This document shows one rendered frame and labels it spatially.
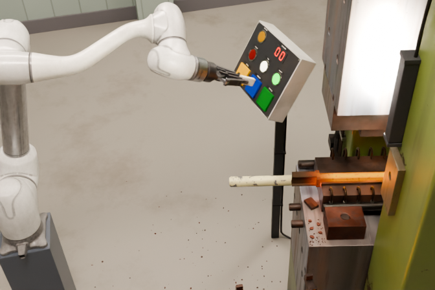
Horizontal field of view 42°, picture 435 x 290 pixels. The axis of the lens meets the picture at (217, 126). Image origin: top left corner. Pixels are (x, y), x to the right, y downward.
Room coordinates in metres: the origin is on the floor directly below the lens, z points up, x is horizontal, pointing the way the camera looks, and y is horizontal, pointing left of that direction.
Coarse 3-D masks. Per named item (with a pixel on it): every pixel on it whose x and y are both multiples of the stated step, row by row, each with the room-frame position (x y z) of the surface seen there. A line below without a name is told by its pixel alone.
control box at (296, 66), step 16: (256, 32) 2.04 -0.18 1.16; (272, 32) 1.97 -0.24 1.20; (256, 48) 1.99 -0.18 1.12; (272, 48) 1.92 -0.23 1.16; (288, 48) 1.85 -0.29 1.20; (256, 64) 1.94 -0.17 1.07; (272, 64) 1.87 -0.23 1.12; (288, 64) 1.80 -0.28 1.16; (304, 64) 1.77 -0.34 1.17; (272, 80) 1.81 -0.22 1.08; (288, 80) 1.75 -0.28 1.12; (304, 80) 1.77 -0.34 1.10; (256, 96) 1.83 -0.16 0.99; (288, 96) 1.74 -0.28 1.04; (272, 112) 1.72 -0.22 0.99; (288, 112) 1.75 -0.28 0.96
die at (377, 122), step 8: (328, 88) 1.36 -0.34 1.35; (328, 96) 1.35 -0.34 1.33; (328, 104) 1.34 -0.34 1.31; (328, 112) 1.32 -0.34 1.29; (336, 120) 1.26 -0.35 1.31; (344, 120) 1.26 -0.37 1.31; (352, 120) 1.26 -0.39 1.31; (360, 120) 1.26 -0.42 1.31; (368, 120) 1.26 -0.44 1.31; (376, 120) 1.26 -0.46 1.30; (384, 120) 1.26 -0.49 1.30; (336, 128) 1.26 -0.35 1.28; (344, 128) 1.26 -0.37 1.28; (352, 128) 1.26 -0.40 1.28; (360, 128) 1.26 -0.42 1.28; (368, 128) 1.26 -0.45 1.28; (376, 128) 1.26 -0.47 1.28; (384, 128) 1.26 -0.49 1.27
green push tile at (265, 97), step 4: (264, 88) 1.81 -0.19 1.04; (264, 92) 1.80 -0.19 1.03; (268, 92) 1.78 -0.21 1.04; (260, 96) 1.80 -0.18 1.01; (264, 96) 1.79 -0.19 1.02; (268, 96) 1.77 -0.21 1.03; (272, 96) 1.76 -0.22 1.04; (256, 100) 1.81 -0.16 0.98; (260, 100) 1.79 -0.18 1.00; (264, 100) 1.77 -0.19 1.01; (268, 100) 1.76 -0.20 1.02; (260, 104) 1.78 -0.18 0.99; (264, 104) 1.76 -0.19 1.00; (268, 104) 1.75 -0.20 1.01; (264, 108) 1.75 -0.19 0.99
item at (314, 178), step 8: (296, 176) 1.33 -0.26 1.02; (304, 176) 1.33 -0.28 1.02; (312, 176) 1.33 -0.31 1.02; (320, 176) 1.34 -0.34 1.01; (328, 176) 1.34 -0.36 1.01; (336, 176) 1.33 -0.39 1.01; (344, 176) 1.33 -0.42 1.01; (352, 176) 1.33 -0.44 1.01; (360, 176) 1.33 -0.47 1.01; (368, 176) 1.33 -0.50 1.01; (376, 176) 1.32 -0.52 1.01; (296, 184) 1.33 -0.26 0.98; (304, 184) 1.33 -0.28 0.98; (312, 184) 1.33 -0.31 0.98
